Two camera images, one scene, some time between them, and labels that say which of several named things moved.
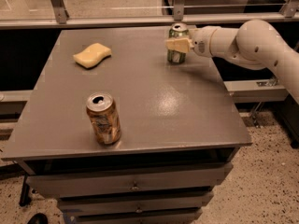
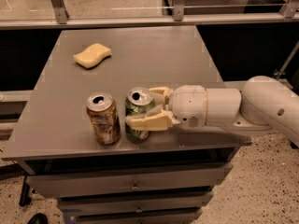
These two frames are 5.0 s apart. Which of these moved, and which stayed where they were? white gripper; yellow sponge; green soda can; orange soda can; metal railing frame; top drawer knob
Moved: green soda can; white gripper
Stayed: top drawer knob; orange soda can; yellow sponge; metal railing frame
